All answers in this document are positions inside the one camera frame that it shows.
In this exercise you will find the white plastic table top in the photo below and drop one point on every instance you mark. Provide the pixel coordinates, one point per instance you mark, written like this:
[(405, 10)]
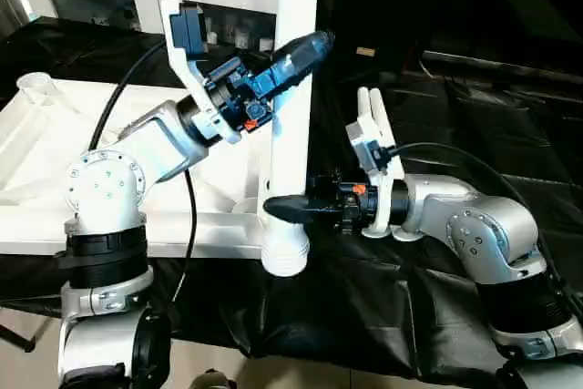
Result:
[(55, 161)]

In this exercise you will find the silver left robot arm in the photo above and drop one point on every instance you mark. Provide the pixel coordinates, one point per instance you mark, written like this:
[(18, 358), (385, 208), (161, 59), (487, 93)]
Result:
[(105, 189)]

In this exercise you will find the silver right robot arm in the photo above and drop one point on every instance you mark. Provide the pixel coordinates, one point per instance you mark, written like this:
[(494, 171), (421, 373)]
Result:
[(474, 225)]

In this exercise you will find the small tan tag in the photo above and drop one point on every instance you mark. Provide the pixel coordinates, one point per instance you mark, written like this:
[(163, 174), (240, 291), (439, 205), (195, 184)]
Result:
[(365, 51)]

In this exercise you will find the black plastic mat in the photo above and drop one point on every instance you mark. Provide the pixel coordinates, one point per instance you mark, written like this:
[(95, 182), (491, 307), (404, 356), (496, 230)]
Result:
[(383, 316)]

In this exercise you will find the black stand foot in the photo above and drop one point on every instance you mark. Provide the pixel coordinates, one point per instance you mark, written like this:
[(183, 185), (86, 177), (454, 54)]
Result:
[(16, 339)]

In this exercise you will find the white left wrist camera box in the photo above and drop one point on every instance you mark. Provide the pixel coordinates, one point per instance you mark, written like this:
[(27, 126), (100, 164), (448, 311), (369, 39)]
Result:
[(178, 66)]

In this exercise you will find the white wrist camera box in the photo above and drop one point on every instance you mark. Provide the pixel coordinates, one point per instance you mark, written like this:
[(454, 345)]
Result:
[(178, 66), (373, 148)]

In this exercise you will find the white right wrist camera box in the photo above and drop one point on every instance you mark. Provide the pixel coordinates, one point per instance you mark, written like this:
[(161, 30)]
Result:
[(373, 148)]

